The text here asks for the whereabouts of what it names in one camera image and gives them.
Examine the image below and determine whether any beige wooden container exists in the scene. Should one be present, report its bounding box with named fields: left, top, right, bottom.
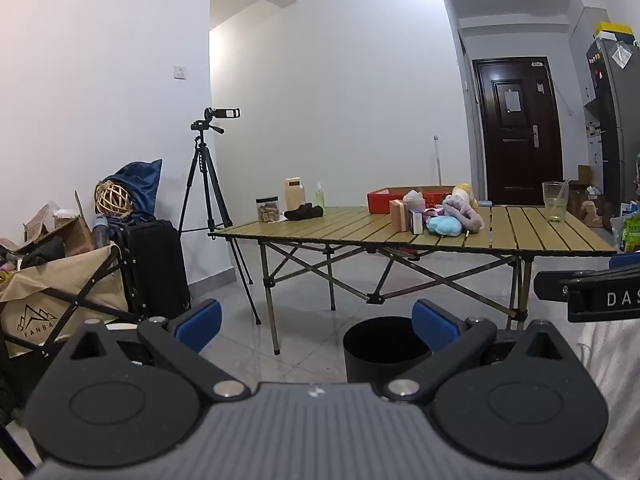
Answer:
left=284, top=177, right=306, bottom=212

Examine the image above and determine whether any yellow plush toy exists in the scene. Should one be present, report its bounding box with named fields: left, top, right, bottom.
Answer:
left=452, top=183, right=480, bottom=208

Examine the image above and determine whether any wooden block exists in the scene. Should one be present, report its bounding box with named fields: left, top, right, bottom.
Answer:
left=389, top=199, right=411, bottom=232

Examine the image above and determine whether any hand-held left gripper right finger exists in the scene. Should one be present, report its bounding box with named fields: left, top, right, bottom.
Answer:
left=384, top=298, right=573, bottom=404

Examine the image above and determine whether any green snack packet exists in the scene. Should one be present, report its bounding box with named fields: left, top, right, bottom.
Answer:
left=619, top=210, right=640, bottom=254

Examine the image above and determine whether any blue bottle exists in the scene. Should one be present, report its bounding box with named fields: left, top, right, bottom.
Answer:
left=92, top=214, right=109, bottom=252

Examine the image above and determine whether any red cardboard box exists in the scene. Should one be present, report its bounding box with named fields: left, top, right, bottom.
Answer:
left=366, top=185, right=459, bottom=215

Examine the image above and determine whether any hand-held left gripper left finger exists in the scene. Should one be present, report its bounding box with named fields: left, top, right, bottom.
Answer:
left=59, top=298, right=252, bottom=404

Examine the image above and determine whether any light blue plush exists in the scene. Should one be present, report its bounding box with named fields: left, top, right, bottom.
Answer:
left=426, top=216, right=464, bottom=237

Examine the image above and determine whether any dark brown door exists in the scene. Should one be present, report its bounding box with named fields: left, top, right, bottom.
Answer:
left=472, top=56, right=565, bottom=207

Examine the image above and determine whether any dark blue bag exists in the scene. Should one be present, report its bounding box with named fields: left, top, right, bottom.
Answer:
left=103, top=159, right=164, bottom=224

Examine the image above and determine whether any wicker ball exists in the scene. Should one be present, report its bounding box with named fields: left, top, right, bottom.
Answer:
left=94, top=180, right=134, bottom=219

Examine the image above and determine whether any black round waste bin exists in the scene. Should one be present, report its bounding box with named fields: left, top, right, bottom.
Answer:
left=343, top=316, right=432, bottom=384

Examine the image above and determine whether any black cloth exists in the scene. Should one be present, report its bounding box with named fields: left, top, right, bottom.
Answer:
left=283, top=203, right=325, bottom=222

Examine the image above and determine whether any tan folding slat table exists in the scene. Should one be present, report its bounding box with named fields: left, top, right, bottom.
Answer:
left=209, top=205, right=619, bottom=356

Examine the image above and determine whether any black suitcase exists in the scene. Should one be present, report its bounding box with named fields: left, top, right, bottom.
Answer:
left=117, top=219, right=192, bottom=322

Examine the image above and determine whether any yellow box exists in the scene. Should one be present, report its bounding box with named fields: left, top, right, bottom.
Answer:
left=593, top=21, right=635, bottom=42

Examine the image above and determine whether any brown cardboard box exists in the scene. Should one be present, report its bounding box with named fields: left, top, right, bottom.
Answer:
left=22, top=200, right=97, bottom=262

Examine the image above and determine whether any grey refrigerator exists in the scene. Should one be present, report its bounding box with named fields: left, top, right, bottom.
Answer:
left=586, top=37, right=640, bottom=233

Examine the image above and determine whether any clear glass cup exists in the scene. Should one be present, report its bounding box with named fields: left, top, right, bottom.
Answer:
left=542, top=179, right=572, bottom=223

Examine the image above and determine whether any beige folding wagon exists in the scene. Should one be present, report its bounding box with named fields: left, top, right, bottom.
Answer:
left=0, top=242, right=139, bottom=361

